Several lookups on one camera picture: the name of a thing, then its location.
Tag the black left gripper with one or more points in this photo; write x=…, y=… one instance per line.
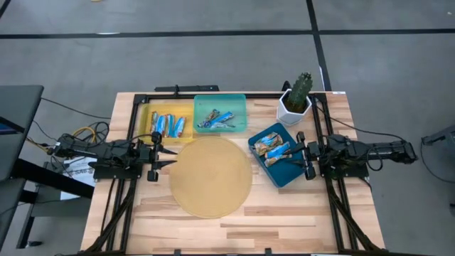
x=151, y=158

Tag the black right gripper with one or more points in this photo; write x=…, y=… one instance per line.
x=314, y=153

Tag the blue granola bar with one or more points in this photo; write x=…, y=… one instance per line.
x=222, y=118
x=179, y=127
x=170, y=125
x=154, y=122
x=160, y=127

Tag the round woven straw placemat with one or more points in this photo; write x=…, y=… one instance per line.
x=209, y=177

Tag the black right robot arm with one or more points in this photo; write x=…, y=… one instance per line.
x=384, y=147

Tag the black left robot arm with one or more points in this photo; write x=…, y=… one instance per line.
x=92, y=151

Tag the dark blue plastic tray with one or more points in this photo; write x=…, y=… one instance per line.
x=281, y=176

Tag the white hexagonal plant pot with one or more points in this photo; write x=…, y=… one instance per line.
x=284, y=115

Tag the yellow plastic bin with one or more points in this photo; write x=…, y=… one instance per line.
x=145, y=110

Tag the green cactus plant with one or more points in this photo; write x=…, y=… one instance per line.
x=301, y=89

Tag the black bar device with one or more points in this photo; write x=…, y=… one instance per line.
x=192, y=88

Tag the teal plastic bin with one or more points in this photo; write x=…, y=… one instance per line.
x=231, y=103

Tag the white printed paper sheet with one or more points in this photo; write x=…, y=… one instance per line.
x=76, y=170

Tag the black desk beam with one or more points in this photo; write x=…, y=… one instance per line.
x=53, y=177

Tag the grey furniture leg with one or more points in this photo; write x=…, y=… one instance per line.
x=440, y=135

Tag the dark grey desk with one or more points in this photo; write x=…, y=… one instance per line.
x=21, y=106

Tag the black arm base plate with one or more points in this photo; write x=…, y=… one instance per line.
x=103, y=172
x=355, y=173

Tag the black aluminium table frame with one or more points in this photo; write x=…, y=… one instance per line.
x=170, y=96

